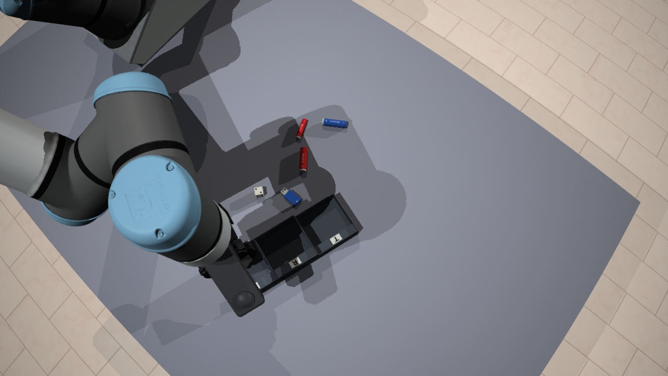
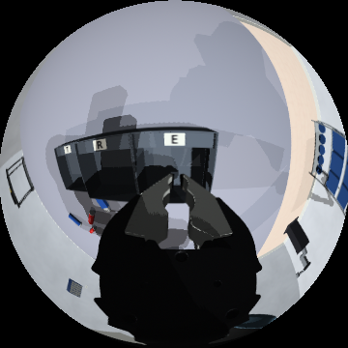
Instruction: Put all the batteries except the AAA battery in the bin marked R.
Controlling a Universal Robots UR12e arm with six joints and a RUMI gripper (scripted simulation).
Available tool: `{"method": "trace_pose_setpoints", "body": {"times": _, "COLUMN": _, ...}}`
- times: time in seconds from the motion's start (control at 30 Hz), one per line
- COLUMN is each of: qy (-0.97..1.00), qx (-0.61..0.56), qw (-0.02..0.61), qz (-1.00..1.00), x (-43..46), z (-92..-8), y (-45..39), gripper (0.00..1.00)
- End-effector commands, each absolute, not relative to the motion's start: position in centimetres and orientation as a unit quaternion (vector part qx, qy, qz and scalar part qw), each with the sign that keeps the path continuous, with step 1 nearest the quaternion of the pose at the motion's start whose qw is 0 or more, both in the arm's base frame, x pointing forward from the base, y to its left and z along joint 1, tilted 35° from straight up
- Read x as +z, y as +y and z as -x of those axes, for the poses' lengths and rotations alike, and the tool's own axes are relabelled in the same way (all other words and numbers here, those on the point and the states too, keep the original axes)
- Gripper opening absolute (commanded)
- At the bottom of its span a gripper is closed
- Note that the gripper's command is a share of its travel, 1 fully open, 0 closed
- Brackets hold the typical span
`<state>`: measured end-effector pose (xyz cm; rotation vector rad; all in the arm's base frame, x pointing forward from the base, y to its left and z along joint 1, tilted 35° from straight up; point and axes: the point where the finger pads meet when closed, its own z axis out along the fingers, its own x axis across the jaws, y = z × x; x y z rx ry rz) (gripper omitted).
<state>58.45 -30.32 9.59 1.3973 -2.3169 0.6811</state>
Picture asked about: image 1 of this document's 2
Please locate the blue battery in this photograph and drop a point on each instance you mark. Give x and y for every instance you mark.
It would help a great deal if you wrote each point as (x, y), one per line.
(334, 123)

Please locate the white die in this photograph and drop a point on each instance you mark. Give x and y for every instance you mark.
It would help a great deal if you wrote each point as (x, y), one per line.
(259, 191)

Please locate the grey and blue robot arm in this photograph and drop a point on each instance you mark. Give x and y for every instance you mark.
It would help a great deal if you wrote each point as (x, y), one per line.
(151, 189)

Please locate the blue usb stick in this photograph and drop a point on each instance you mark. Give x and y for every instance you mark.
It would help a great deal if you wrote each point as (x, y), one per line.
(291, 197)

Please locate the black rack of three bins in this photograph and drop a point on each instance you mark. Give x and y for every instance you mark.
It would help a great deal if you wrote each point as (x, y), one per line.
(284, 250)

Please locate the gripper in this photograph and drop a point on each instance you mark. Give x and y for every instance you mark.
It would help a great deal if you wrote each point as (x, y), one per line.
(245, 251)

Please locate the red battery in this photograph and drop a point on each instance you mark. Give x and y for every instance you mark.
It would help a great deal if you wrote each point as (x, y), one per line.
(301, 129)
(303, 160)

